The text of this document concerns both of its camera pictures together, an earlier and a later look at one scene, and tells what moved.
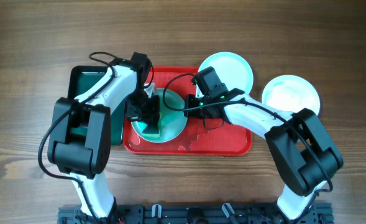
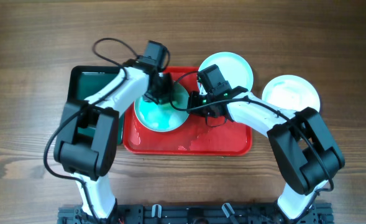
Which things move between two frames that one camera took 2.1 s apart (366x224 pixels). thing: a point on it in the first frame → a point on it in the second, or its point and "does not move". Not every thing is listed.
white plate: (291, 93) does not move
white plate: (232, 70) does not move
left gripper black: (149, 116) → (154, 98)
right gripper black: (194, 114) does not move
